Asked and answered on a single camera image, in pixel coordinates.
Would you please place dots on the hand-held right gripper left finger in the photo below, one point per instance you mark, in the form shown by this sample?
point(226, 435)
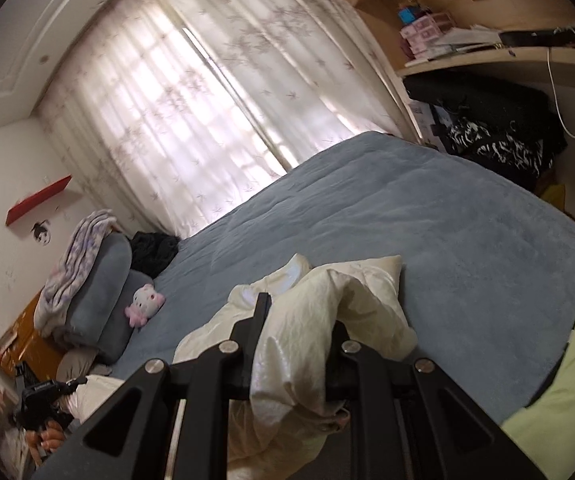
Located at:
point(247, 340)

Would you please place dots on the long black object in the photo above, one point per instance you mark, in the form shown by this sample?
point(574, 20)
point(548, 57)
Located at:
point(532, 39)

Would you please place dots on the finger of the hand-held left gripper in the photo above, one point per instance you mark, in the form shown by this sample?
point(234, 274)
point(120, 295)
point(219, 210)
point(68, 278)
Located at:
point(76, 383)

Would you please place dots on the black fuzzy cloth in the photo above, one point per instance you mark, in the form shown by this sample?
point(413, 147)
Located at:
point(152, 252)

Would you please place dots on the white puffer jacket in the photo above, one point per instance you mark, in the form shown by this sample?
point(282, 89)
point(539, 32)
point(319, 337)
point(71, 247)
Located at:
point(307, 310)

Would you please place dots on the folded patterned blanket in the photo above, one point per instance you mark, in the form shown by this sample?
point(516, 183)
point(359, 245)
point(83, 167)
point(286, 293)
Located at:
point(77, 255)

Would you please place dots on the yellow cloth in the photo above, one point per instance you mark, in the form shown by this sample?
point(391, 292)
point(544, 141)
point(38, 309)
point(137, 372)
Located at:
point(555, 195)

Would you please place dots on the white floral curtain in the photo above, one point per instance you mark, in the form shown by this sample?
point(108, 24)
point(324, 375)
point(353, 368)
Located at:
point(292, 35)
point(142, 110)

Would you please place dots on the red wall shelf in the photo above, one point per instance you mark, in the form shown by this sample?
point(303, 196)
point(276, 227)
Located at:
point(37, 200)

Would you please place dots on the beige cloth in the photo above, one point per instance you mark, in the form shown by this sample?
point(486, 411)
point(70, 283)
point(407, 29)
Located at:
point(74, 362)

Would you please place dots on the person's left hand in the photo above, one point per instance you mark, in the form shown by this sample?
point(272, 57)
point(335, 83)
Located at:
point(49, 437)

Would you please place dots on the pink white cat plush toy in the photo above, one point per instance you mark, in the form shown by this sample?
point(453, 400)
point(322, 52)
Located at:
point(145, 302)

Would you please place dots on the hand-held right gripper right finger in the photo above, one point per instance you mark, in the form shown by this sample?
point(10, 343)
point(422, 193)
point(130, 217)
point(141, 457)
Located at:
point(347, 360)

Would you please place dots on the stack of pink boxes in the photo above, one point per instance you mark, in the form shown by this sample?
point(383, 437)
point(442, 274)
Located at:
point(425, 35)

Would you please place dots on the light green garment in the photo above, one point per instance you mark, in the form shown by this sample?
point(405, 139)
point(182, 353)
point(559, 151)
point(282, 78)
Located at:
point(567, 400)

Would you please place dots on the black bag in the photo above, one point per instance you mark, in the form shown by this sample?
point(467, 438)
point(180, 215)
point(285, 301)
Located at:
point(492, 100)

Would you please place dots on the black white patterned garment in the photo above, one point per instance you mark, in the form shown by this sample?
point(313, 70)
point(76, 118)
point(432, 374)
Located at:
point(497, 150)

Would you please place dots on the orange wooden headboard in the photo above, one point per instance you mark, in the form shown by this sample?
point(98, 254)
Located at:
point(22, 340)

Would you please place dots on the black white wall sticker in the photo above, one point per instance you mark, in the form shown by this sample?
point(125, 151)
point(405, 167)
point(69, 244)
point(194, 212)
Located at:
point(41, 232)

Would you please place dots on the white cardboard box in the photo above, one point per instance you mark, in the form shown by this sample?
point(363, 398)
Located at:
point(425, 120)

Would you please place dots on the pile of papers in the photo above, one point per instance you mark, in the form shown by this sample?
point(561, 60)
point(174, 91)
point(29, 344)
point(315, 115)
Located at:
point(467, 37)

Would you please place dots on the small blue box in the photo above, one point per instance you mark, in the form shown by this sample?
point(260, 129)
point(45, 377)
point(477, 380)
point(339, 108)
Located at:
point(410, 14)

